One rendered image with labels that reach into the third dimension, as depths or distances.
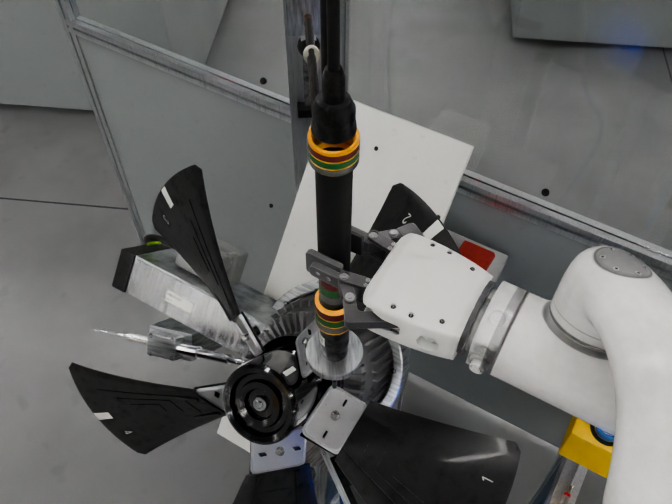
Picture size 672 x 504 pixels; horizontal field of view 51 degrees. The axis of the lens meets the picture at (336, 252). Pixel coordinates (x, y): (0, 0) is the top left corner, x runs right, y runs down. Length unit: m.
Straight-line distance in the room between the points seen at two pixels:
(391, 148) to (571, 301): 0.63
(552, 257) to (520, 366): 1.04
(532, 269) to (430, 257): 1.05
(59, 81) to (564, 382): 2.89
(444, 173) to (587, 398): 0.60
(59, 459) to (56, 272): 0.75
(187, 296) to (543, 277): 0.86
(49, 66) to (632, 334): 2.93
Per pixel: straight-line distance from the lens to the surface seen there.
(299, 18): 1.21
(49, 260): 2.88
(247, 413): 1.03
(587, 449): 1.24
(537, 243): 1.64
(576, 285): 0.59
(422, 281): 0.65
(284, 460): 1.12
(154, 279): 1.28
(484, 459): 1.04
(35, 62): 3.28
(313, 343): 0.87
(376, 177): 1.18
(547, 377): 0.63
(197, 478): 2.31
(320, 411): 1.04
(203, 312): 1.23
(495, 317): 0.63
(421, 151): 1.15
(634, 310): 0.56
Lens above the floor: 2.14
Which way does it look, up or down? 52 degrees down
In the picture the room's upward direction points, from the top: straight up
